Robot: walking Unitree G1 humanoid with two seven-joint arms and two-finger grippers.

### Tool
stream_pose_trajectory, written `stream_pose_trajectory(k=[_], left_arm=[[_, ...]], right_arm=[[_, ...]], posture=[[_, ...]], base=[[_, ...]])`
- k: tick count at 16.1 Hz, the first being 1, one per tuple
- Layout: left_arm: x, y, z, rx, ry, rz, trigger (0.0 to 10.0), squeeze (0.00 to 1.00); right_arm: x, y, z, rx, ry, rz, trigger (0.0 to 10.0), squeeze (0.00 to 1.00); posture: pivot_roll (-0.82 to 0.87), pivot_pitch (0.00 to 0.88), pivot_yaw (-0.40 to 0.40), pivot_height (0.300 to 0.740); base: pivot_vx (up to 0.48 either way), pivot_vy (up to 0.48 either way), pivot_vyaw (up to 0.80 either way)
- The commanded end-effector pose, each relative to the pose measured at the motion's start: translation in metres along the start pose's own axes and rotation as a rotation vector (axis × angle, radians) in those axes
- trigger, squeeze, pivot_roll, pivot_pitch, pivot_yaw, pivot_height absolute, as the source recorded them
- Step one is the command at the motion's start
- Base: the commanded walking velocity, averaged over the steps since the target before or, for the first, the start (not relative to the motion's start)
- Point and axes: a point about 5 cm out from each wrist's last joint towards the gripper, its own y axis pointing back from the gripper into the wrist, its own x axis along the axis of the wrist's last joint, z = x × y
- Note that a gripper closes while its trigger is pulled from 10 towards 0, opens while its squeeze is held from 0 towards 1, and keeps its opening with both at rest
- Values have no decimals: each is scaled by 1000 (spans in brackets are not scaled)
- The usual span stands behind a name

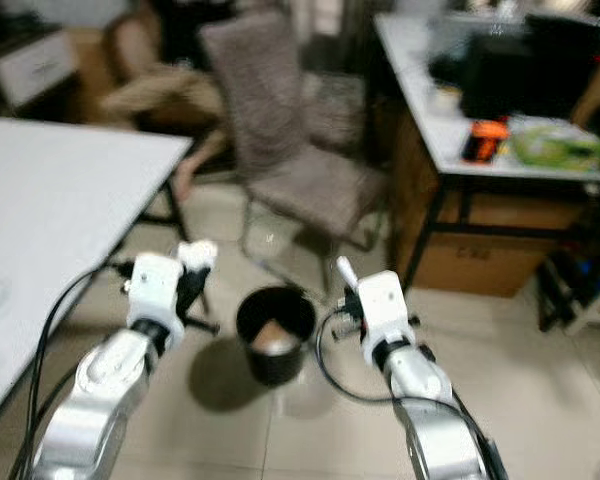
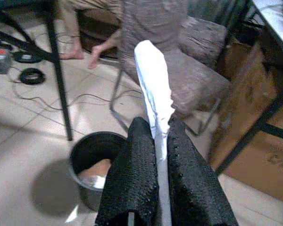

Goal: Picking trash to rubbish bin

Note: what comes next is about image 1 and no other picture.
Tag white paper strip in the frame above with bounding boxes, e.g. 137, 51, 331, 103
335, 256, 361, 293

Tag white paper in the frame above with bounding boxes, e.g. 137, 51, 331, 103
177, 239, 220, 272

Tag black round rubbish bin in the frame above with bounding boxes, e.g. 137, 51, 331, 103
235, 284, 317, 389

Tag crumpled clear plastic wrap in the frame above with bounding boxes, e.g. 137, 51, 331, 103
260, 340, 302, 357

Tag brown cardboard scrap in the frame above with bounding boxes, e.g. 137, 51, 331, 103
248, 319, 302, 350

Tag large brown cardboard box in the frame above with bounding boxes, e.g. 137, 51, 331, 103
388, 108, 583, 298

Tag white table with black legs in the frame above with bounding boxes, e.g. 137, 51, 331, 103
0, 114, 194, 433

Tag grey patterned covered chair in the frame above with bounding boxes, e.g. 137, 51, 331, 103
304, 69, 368, 153

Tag brown checked covered chair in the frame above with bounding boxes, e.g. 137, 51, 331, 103
199, 9, 388, 293

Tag seated person in khaki trousers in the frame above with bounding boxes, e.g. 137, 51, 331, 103
98, 0, 233, 203

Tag orange and black tool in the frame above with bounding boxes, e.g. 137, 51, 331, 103
461, 117, 510, 165

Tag white tape roll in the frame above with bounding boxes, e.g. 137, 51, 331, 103
431, 85, 464, 114

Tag black metal rack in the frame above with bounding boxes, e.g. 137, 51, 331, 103
537, 249, 600, 338

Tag green plastic bag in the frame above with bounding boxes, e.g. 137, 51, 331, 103
509, 124, 600, 170

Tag grey curtain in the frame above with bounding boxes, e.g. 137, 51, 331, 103
288, 0, 383, 77

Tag white drawer cabinet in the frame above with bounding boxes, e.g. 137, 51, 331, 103
0, 25, 82, 111

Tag black computer box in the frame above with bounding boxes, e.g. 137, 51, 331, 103
458, 14, 600, 122

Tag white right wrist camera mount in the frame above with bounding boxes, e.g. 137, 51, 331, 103
357, 270, 415, 367

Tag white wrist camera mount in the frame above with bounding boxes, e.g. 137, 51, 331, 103
357, 270, 415, 367
130, 252, 186, 339

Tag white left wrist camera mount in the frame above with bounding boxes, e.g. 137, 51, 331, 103
130, 252, 186, 339

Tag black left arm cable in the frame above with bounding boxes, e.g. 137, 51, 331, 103
6, 261, 137, 480

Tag white desk with black frame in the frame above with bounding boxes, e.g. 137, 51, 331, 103
374, 11, 600, 293

